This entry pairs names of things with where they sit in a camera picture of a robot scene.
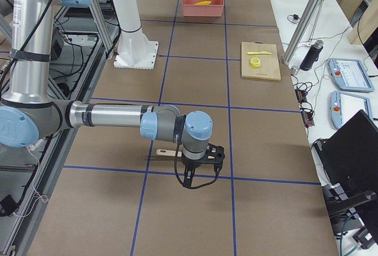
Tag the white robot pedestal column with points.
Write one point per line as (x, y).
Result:
(135, 51)

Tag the blue teach pendant far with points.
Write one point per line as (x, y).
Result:
(350, 75)

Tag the aluminium frame post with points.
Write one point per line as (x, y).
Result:
(300, 29)

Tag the blue teach pendant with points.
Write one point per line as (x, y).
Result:
(343, 106)
(350, 75)

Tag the yellow lemon slices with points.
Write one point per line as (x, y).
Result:
(255, 62)

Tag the black laptop monitor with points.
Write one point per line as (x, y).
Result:
(349, 159)

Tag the yellow plastic knife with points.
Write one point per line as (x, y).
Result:
(259, 53)

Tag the black usb hub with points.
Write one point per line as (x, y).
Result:
(305, 108)

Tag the wooden cutting board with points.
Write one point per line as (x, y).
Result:
(269, 69)

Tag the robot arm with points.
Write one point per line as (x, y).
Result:
(29, 114)

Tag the black bristle hand brush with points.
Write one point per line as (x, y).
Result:
(170, 153)

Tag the pink plastic bin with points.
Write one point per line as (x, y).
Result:
(202, 8)

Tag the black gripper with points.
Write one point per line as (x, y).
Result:
(190, 164)

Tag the blue teach pendant near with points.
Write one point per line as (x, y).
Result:
(343, 106)

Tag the metal reacher grabber tool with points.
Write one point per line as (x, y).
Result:
(308, 44)

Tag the yellow toy corn cob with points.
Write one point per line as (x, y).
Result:
(203, 3)

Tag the black water bottle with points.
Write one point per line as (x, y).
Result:
(312, 55)

